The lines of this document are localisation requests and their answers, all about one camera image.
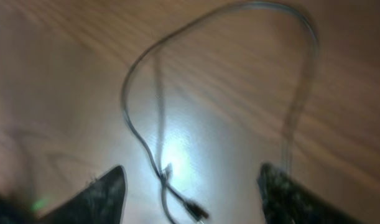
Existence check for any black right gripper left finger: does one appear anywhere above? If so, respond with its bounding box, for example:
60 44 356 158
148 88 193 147
37 166 127 224

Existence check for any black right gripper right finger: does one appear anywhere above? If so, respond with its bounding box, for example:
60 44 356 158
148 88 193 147
257 163 360 224

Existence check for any black USB cable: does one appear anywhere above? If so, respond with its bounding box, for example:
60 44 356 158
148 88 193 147
120 0 320 224

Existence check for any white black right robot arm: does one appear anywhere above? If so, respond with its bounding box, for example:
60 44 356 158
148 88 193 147
0 163 357 224

